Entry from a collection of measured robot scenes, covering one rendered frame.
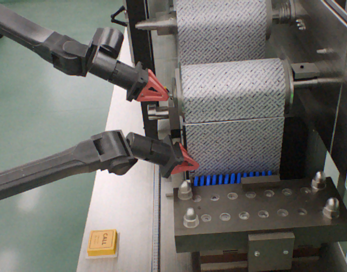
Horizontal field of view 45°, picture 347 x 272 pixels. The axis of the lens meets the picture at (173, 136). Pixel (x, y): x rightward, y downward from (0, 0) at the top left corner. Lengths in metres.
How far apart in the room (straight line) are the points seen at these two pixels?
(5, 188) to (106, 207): 0.41
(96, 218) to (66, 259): 1.16
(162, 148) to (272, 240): 0.33
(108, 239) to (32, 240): 1.43
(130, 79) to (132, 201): 0.41
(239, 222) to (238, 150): 0.18
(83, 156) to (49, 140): 2.37
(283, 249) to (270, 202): 0.11
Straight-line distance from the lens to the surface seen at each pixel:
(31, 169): 0.93
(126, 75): 1.01
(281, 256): 1.03
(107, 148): 0.94
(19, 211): 2.75
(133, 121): 1.61
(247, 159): 1.09
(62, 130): 3.37
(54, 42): 1.03
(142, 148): 0.99
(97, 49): 1.02
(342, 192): 1.45
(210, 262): 1.07
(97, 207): 1.27
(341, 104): 0.93
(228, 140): 1.04
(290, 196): 1.07
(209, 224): 0.99
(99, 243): 1.14
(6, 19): 1.10
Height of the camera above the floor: 1.75
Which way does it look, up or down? 35 degrees down
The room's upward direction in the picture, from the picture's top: 6 degrees counter-clockwise
